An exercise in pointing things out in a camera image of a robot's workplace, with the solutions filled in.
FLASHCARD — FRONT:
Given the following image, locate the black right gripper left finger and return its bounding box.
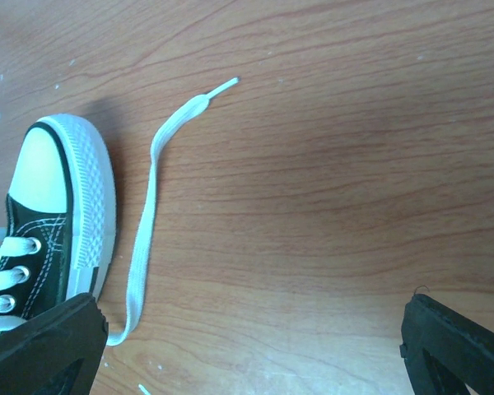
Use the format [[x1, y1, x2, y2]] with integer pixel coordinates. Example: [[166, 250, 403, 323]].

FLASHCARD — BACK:
[[0, 293, 109, 394]]

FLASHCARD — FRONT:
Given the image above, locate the white shoelace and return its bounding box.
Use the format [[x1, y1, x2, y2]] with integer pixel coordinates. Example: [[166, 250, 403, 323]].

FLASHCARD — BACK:
[[0, 77, 240, 395]]

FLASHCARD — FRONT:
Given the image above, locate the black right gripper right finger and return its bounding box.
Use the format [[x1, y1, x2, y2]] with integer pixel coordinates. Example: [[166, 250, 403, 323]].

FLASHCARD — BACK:
[[399, 294, 494, 394]]

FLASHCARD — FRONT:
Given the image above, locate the black white canvas sneaker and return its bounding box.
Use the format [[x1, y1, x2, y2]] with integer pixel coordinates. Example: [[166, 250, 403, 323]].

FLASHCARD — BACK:
[[0, 114, 116, 335]]

